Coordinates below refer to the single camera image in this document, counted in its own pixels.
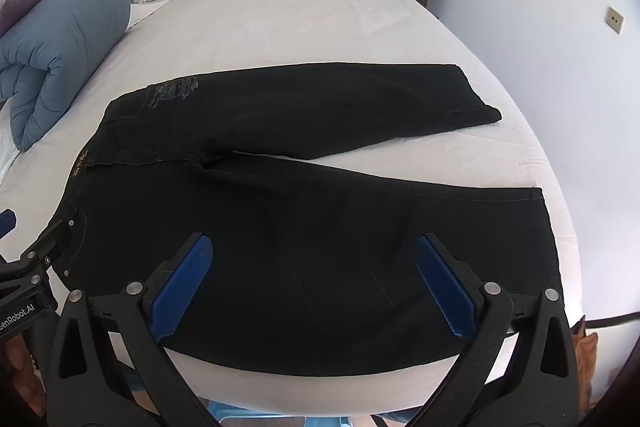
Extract person's left hand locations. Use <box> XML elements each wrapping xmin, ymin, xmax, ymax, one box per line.
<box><xmin>0</xmin><ymin>336</ymin><xmax>42</xmax><ymax>414</ymax></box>

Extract folded blue duvet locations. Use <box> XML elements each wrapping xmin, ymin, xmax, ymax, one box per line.
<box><xmin>0</xmin><ymin>0</ymin><xmax>132</xmax><ymax>152</ymax></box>

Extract light blue plastic container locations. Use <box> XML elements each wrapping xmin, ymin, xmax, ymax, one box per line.
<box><xmin>202</xmin><ymin>399</ymin><xmax>383</xmax><ymax>427</ymax></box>

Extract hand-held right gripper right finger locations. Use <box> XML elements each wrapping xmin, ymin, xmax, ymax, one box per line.
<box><xmin>402</xmin><ymin>233</ymin><xmax>582</xmax><ymax>427</ymax></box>

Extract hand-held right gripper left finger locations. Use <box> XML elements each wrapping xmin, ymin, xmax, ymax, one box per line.
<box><xmin>47</xmin><ymin>232</ymin><xmax>221</xmax><ymax>427</ymax></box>

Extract black pants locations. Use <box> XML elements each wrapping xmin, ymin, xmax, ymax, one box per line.
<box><xmin>50</xmin><ymin>63</ymin><xmax>565</xmax><ymax>378</ymax></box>

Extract white pillow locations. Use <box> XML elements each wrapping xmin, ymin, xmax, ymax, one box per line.
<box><xmin>125</xmin><ymin>0</ymin><xmax>173</xmax><ymax>29</ymax></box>

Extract white bed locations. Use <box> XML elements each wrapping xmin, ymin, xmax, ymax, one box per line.
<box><xmin>0</xmin><ymin>0</ymin><xmax>585</xmax><ymax>408</ymax></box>

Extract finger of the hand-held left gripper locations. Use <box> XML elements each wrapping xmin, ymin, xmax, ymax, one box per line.
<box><xmin>21</xmin><ymin>207</ymin><xmax>87</xmax><ymax>282</ymax></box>
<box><xmin>0</xmin><ymin>208</ymin><xmax>19</xmax><ymax>240</ymax></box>

